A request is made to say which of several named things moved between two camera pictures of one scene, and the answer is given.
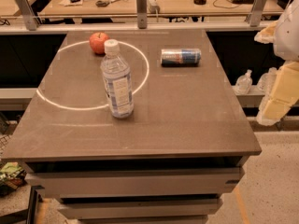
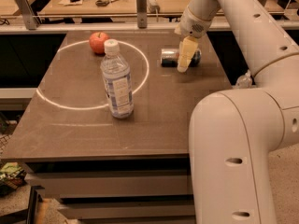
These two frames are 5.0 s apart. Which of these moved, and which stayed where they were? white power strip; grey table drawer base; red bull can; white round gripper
Moved: white round gripper
Stayed: white power strip; red bull can; grey table drawer base
